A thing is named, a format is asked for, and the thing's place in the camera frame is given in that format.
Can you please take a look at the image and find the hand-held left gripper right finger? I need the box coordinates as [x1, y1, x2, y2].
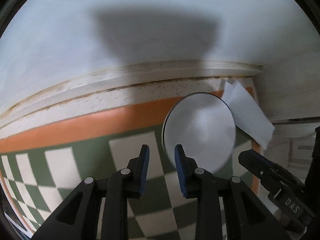
[174, 144, 292, 240]

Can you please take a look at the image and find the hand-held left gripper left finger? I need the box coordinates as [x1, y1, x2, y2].
[32, 144, 150, 240]

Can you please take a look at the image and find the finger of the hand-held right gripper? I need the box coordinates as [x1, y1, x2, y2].
[238, 149, 305, 197]

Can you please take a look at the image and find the white round plate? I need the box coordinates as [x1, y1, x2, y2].
[162, 93, 237, 173]

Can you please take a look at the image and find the folded white paper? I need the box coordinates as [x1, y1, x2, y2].
[223, 79, 275, 150]

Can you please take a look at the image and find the green white checkered mat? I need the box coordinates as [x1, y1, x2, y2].
[0, 76, 262, 240]

